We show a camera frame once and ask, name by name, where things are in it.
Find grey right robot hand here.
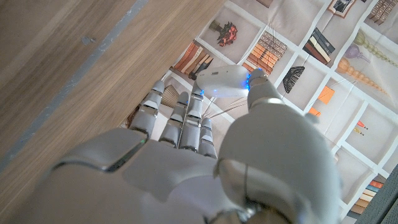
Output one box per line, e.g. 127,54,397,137
9,68,343,224

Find white airpods case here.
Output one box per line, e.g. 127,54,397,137
195,64,251,98

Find printed bookshelf backdrop cloth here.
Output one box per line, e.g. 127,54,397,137
119,0,398,218

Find grey perforated metal panel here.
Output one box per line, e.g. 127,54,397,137
354,164,398,224

